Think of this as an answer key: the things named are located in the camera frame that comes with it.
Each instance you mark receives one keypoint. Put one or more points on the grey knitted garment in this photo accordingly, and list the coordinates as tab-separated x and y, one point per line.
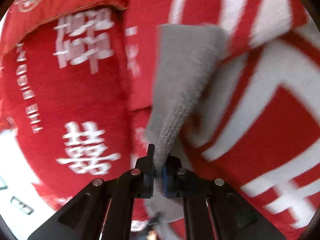
185	80

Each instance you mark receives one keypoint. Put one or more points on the red printed blanket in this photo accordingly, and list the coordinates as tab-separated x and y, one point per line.
75	92

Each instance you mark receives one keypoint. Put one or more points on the red embroidered pillow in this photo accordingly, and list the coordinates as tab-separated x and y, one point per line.
62	0

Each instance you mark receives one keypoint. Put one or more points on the white printed sheet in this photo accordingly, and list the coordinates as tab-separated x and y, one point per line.
15	155

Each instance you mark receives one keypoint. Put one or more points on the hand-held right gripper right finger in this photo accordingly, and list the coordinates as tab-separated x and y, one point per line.
165	180

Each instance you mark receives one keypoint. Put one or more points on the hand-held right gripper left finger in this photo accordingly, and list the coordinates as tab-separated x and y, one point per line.
150	180

